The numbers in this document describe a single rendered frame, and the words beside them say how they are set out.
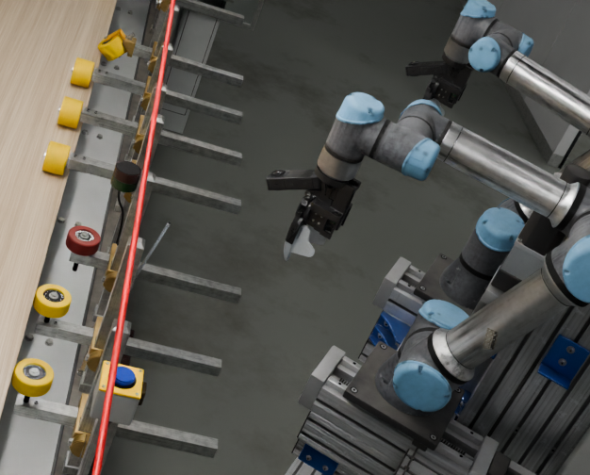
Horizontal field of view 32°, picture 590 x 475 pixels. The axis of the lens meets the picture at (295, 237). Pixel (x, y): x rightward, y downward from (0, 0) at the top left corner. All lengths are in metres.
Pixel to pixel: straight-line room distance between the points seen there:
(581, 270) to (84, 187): 1.83
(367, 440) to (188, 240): 2.11
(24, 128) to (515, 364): 1.45
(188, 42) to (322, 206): 2.91
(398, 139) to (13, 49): 1.73
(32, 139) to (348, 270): 1.98
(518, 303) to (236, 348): 2.05
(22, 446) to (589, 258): 1.31
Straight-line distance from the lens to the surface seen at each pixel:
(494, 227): 2.56
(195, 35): 4.74
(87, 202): 3.19
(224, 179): 4.75
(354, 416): 2.29
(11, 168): 2.75
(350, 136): 1.84
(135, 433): 2.25
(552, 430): 2.40
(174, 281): 2.61
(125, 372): 1.75
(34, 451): 2.42
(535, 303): 1.91
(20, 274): 2.41
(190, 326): 3.85
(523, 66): 2.46
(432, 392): 2.02
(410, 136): 1.84
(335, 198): 1.92
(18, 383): 2.17
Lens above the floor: 2.41
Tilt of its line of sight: 32 degrees down
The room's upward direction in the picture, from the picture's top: 23 degrees clockwise
